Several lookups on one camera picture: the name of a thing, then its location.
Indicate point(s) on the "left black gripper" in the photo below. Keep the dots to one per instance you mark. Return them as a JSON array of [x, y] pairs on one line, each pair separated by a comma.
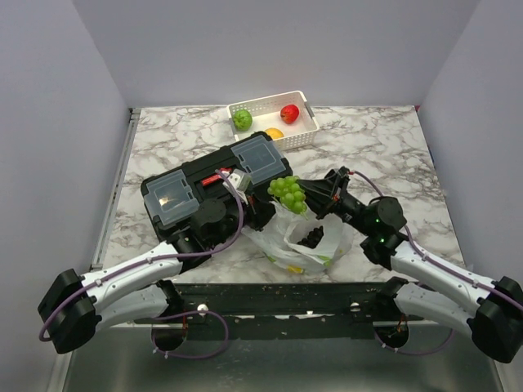
[[260, 212]]

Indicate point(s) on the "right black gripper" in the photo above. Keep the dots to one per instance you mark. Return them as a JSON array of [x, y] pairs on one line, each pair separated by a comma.
[[318, 192]]

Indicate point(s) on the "green fake grape bunch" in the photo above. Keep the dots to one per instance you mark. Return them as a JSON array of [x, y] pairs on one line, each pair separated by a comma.
[[288, 192]]

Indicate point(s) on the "white lemon print plastic bag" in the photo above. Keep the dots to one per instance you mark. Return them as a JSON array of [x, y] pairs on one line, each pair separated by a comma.
[[278, 241]]

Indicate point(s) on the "yellow fake lemon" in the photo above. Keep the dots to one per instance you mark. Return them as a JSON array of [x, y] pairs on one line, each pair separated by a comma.
[[274, 133]]

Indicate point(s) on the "green fake guava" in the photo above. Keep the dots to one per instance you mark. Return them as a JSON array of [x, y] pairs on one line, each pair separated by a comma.
[[242, 120]]

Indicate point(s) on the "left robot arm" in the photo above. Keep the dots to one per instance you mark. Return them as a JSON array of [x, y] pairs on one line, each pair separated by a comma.
[[76, 306]]

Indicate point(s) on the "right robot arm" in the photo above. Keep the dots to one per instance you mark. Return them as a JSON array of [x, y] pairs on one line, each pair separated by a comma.
[[486, 310]]

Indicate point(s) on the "dark purple fake grapes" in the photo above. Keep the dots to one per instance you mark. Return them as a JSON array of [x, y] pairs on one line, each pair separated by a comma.
[[313, 238]]

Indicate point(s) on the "red fake apple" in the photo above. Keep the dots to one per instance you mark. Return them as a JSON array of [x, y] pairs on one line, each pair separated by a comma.
[[289, 114]]

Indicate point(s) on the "black plastic toolbox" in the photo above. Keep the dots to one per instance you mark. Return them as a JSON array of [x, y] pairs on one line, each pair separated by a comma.
[[173, 197]]

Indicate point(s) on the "white perforated plastic basket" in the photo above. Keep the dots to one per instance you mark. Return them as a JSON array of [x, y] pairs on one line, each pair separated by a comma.
[[265, 112]]

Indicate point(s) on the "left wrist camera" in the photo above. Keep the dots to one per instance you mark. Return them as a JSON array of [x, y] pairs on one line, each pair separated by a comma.
[[239, 181]]

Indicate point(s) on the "black mounting rail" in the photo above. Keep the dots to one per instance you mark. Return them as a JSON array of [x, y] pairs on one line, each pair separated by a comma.
[[276, 311]]

